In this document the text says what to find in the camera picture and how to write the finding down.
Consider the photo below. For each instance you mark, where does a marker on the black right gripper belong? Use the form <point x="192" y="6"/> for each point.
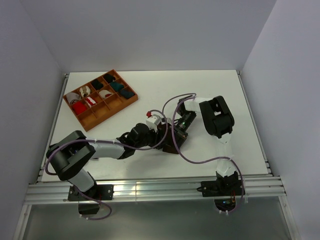
<point x="180" y="139"/>

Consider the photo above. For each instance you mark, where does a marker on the orange wooden divider tray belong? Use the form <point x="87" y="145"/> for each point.
<point x="104" y="108"/>

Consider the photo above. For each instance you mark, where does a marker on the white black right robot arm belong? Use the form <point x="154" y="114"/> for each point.
<point x="218" y="122"/>

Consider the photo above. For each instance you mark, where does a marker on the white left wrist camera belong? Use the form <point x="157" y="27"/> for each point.
<point x="153" y="121"/>

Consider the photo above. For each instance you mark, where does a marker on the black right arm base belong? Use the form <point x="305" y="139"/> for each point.
<point x="224" y="193"/>

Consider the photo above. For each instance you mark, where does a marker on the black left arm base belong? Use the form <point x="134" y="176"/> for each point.
<point x="91" y="202"/>

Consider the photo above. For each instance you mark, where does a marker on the aluminium frame rail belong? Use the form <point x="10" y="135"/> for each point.
<point x="149" y="190"/>

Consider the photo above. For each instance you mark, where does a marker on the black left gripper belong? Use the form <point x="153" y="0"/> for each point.
<point x="155" y="135"/>

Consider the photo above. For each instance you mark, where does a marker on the teal green rolled sock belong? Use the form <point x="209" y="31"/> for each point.
<point x="116" y="86"/>

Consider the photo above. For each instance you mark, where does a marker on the red white striped sock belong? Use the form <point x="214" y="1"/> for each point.
<point x="90" y="102"/>

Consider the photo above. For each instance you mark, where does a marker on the grey white rolled sock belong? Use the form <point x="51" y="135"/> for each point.
<point x="72" y="98"/>

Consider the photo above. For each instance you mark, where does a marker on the dark teal rolled sock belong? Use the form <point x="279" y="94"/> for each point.
<point x="126" y="94"/>

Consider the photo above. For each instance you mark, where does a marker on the white red rolled sock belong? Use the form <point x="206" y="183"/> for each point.
<point x="104" y="93"/>

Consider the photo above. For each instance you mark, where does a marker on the beige brown rolled sock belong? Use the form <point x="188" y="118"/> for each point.
<point x="84" y="91"/>

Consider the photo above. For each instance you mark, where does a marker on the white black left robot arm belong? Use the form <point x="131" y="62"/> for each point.
<point x="67" y="158"/>

